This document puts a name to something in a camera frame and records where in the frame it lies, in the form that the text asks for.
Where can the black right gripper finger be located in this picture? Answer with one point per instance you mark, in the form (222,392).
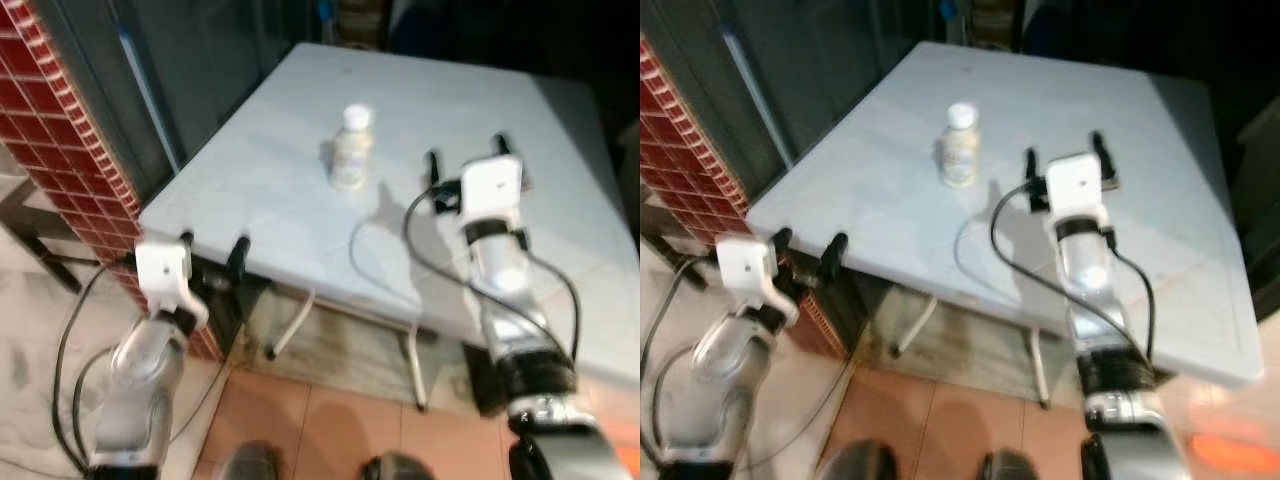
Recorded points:
(432,168)
(1030,165)
(1101,148)
(501,146)

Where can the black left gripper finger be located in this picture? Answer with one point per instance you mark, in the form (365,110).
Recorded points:
(835,255)
(238,258)
(186,240)
(781,238)

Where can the white capped cream drink bottle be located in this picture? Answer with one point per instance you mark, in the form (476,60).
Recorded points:
(352,150)
(960,148)

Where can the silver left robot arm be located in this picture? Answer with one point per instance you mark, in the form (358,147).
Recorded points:
(140,370)
(715,370)

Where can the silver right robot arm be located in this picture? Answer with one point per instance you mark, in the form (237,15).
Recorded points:
(1085,270)
(500,280)

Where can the white square table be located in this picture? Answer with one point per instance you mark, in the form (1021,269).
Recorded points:
(300,210)
(900,230)

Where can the white slanted table leg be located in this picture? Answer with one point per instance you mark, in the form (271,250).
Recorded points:
(292,325)
(918,325)

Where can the red tiled pillar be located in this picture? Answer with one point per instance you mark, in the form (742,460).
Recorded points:
(680,150)
(50,110)

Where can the white upright table leg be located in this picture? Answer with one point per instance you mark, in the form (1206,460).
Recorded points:
(418,370)
(1040,370)

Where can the grey left robot leg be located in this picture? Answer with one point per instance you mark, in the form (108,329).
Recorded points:
(248,462)
(856,462)

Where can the grey robot leg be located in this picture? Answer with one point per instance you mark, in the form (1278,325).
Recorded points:
(248,462)
(396,468)
(1010,466)
(856,462)

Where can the orange round object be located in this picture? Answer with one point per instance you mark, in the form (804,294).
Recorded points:
(1235,455)
(630,460)

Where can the grey right robot leg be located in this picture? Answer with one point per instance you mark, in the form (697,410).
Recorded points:
(396,468)
(1010,466)

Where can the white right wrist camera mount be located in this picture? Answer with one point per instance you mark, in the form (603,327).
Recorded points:
(490,185)
(1075,185)

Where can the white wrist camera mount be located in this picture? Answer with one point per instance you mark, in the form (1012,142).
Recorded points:
(1075,185)
(160,270)
(490,185)
(745,270)

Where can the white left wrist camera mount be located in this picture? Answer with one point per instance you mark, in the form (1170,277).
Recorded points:
(160,270)
(745,270)

